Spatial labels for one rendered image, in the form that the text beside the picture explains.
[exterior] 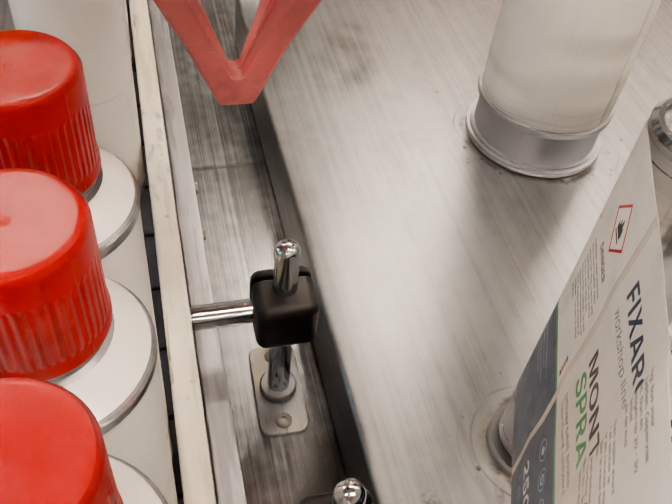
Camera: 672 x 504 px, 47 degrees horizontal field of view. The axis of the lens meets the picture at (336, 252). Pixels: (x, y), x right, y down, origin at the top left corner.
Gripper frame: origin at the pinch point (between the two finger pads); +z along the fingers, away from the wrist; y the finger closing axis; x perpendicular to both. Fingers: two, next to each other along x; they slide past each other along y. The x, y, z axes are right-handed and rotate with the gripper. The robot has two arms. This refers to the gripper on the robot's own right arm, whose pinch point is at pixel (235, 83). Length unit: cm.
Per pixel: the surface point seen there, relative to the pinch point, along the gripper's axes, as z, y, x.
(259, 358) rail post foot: 18.4, -0.7, -1.1
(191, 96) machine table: 19.0, 23.9, 0.2
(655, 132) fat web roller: -5.0, -10.1, -10.7
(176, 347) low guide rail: 10.1, -4.9, 3.3
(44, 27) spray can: 1.9, 7.4, 7.5
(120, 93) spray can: 6.3, 8.0, 4.7
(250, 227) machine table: 18.9, 9.7, -2.2
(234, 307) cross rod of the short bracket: 10.6, -2.8, 0.5
